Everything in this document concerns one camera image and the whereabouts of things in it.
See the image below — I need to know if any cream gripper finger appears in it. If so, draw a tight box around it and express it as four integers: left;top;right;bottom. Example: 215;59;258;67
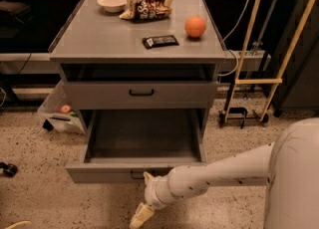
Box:
130;202;155;229

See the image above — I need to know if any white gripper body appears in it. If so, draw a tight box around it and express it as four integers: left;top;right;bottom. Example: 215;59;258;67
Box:
144;171;176;210

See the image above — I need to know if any grey drawer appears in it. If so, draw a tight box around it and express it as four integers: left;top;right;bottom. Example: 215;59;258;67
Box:
66;109;206;183
63;82;217;110

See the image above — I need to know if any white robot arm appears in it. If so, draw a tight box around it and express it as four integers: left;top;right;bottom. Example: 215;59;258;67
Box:
130;117;319;229

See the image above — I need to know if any grey drawer cabinet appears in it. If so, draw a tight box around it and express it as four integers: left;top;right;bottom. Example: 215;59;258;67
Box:
51;0;224;133

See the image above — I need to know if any red apple in bin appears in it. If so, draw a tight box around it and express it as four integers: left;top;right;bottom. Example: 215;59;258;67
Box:
60;105;72;115

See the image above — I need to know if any clear plastic bin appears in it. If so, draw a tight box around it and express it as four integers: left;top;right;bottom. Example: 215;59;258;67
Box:
37;82;85;134

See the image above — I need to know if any yellow hand truck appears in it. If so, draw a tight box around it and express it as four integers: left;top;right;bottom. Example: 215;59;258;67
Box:
218;0;319;129

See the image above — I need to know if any black caster wheel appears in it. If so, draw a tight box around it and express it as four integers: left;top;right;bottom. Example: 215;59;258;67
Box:
0;162;18;177

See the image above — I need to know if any black snack bar wrapper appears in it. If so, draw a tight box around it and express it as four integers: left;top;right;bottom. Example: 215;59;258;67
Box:
142;35;178;49

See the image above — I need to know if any orange fruit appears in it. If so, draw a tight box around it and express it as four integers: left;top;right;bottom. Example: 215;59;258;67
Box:
184;16;206;38

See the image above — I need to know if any brown chip bag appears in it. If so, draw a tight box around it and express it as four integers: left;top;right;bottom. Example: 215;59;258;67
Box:
120;0;172;21

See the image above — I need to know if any white ceramic bowl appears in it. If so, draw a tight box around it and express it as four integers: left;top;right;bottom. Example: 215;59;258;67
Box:
97;0;127;13

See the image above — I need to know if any black bag on shelf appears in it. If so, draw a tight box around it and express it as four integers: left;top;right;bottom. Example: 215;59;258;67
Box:
0;0;31;24

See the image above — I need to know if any white power cable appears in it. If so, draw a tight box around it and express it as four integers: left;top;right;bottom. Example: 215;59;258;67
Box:
217;0;251;78

